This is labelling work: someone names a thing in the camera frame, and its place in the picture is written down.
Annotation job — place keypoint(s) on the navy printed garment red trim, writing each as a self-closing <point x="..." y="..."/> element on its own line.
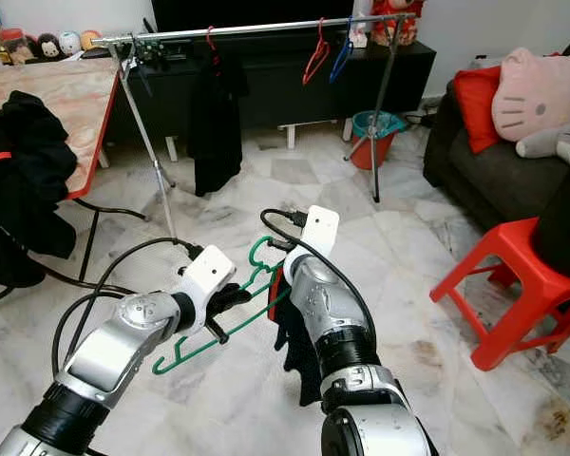
<point x="299" y="356"/>

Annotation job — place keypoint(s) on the black jacket red trim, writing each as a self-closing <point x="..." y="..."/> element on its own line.
<point x="28" y="190"/>

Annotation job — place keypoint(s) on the red plastic hanger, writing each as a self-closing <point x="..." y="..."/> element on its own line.
<point x="213" y="43"/>
<point x="318" y="57"/>

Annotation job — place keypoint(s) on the blue plastic hanger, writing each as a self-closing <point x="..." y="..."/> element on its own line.
<point x="342" y="55"/>

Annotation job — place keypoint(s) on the long black garment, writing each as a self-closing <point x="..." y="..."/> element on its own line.
<point x="217" y="128"/>

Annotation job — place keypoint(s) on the red bucket teal liner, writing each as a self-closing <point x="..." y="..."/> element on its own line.
<point x="372" y="154"/>

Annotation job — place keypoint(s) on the black low tv cabinet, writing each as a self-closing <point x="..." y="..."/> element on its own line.
<point x="275" y="100"/>

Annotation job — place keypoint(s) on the marble table red edge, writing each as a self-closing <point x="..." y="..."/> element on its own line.
<point x="76" y="90"/>

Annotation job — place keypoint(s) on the silver metal clothes rack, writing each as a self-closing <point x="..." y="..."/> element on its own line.
<point x="256" y="28"/>

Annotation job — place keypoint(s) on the red plastic stool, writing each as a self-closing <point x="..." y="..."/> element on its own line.
<point x="503" y="242"/>

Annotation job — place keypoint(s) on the dark grey fabric sofa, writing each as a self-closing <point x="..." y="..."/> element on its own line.
<point x="494" y="190"/>

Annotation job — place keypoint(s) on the black television screen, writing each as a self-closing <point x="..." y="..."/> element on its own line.
<point x="252" y="13"/>

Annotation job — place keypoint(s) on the orange round plush toy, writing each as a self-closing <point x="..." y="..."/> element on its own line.
<point x="91" y="40"/>

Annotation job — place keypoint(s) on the red cushion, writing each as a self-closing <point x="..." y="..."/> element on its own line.
<point x="477" y="109"/>

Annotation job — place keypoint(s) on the white round plush toy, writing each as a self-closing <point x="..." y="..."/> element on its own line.
<point x="69" y="43"/>

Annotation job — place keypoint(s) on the black mouse plush toy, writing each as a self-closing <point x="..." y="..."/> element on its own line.
<point x="45" y="47"/>

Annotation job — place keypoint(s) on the red fortune doll figurine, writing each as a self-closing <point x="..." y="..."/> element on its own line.
<point x="397" y="21"/>

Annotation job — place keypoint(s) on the jar with red lid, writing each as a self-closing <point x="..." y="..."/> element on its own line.
<point x="17" y="47"/>

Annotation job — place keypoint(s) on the black round laundry bin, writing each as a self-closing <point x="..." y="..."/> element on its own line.
<point x="565" y="228"/>

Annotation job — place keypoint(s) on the grey totoro plush open eyes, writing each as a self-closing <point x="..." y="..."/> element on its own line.
<point x="551" y="142"/>

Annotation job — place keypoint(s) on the pink kitty face pillow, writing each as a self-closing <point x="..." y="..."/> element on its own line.
<point x="541" y="95"/>

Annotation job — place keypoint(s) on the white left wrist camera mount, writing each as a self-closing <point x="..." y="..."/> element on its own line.
<point x="209" y="271"/>

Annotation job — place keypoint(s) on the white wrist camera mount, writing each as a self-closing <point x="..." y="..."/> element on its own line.
<point x="321" y="228"/>
<point x="209" y="271"/>

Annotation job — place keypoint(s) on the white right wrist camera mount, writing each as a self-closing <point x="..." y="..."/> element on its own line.
<point x="321" y="228"/>

